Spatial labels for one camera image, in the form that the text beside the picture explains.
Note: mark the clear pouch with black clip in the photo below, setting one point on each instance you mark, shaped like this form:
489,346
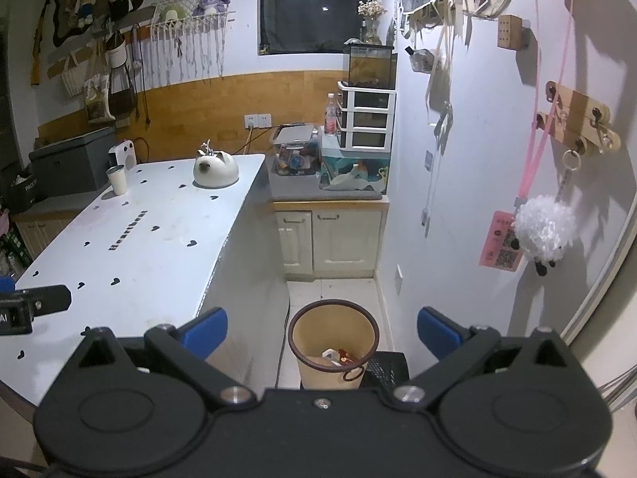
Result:
420,59

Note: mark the black woven floor mat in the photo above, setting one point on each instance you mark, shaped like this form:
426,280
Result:
390,368

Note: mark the glass fish tank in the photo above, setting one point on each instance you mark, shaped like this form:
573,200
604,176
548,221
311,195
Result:
371,67

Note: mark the wooden key rack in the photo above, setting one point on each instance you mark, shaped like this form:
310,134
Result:
580,114

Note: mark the plastic bottle with pink label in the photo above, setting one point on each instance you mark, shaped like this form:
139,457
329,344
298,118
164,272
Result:
331,117

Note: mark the metal keyring with keys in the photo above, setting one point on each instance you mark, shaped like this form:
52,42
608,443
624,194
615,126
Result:
571,159

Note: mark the printed tote bag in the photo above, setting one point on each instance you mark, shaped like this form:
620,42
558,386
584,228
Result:
97,94

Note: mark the teal printed box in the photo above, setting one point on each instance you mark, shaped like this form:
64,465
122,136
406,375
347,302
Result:
333,159

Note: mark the green plush toy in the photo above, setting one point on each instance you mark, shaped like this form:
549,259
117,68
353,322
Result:
171,15

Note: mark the wooden block with holes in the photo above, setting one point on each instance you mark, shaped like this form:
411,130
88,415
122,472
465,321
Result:
510,32

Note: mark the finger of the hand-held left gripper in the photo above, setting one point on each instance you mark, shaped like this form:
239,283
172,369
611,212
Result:
47,299
5,283

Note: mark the pink card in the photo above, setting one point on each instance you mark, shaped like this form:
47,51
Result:
497,244

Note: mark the white paper cup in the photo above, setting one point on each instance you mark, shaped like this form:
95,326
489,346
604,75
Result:
116,181

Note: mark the black printed box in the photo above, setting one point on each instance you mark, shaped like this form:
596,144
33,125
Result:
20,194

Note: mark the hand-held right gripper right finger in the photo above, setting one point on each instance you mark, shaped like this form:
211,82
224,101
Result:
438,332

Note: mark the clear plastic storage box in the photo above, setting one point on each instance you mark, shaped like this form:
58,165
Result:
293,162

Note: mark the dark wall board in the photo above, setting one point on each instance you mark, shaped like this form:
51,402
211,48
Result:
64,20

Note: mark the white wall outlets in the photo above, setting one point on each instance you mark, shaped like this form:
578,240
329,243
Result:
258,120

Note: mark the white macrame wall hanging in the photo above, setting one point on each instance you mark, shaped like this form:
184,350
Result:
189,45

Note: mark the cream cabinet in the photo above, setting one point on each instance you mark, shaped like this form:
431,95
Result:
333,239

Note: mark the yellow bin with brown rim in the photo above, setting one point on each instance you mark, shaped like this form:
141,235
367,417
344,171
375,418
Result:
308,328

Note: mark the grey storage box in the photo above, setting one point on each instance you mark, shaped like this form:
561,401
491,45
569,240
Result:
69,167

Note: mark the white cat-shaped container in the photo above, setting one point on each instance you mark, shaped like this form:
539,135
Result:
216,172

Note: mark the green bottle crate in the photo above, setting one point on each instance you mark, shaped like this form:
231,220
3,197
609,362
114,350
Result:
12,254

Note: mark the dried flowers in vase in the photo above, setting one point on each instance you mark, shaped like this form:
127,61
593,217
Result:
372,10

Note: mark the dark window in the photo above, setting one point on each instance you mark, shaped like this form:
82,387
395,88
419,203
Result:
318,5

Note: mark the purple plush toy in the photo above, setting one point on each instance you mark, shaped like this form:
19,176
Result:
211,4

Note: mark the grey flat device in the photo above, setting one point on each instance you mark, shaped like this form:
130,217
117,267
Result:
296,134

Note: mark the woven basket bag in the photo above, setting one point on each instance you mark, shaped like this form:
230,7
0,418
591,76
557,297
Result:
70,82

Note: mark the white wall switch plate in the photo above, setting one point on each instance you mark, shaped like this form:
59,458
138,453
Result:
398,279

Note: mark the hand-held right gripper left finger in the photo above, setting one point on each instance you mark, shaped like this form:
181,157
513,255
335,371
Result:
204,332

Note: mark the white drawer unit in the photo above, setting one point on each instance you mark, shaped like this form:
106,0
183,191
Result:
368,119

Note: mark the small white appliance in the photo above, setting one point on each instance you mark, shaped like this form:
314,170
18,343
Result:
123,154

